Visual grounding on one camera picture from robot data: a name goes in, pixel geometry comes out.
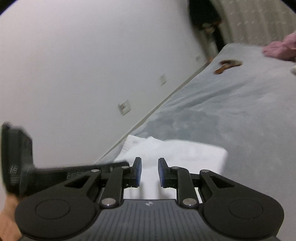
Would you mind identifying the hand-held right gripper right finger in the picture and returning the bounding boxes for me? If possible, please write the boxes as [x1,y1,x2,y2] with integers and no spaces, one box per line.
[158,158,238,207]

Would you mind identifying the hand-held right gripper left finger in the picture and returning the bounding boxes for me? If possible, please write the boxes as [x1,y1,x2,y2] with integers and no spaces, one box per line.
[63,157,142,207]

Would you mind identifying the black hanging clothes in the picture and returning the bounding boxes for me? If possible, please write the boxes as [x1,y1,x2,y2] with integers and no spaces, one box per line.
[188,0,226,54]

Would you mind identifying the person's left hand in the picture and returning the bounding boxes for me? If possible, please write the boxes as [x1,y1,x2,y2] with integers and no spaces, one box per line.
[0,196,22,241]

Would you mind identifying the brown wooden tool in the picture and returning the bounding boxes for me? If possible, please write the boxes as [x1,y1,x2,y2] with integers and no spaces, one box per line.
[214,60,243,75]

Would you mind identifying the pink quilt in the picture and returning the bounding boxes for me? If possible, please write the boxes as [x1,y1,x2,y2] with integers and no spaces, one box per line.
[262,32,296,62]

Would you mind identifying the grey star curtain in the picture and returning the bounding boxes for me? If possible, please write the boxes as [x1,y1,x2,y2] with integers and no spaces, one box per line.
[213,0,296,49]

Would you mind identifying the wall socket with round mark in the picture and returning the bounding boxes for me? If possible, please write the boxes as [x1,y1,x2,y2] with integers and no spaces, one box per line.
[118,100,131,115]

